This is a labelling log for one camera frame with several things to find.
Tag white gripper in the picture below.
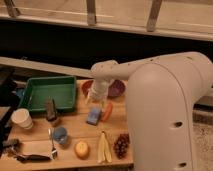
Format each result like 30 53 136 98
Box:
86 79 110 106

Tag blue sponge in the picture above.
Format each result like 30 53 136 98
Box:
86 107 101 125

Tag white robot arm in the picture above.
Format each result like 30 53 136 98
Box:
88 52 213 171

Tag red bowl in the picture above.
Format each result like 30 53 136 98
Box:
81 80 93 96

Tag purple bowl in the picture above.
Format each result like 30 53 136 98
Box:
108 80 125 98

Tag orange carrot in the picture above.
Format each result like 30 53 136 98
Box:
101 102 113 122

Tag green plastic tray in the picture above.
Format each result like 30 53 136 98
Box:
19 76 77 113

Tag dark brown block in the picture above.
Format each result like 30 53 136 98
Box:
45 99 58 122

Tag blue cup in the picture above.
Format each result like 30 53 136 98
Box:
53 127 68 145

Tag dark red grapes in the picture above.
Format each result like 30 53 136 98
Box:
113 134 130 159

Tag yellow round fruit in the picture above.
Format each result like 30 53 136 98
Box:
74 141 89 159

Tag metal fork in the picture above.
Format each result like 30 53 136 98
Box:
48 129 57 159

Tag yellow banana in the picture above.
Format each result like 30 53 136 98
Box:
97 132 112 163

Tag white paper cup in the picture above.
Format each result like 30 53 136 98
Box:
11 108 33 129

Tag black handled tool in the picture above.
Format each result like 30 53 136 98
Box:
15 154 51 163

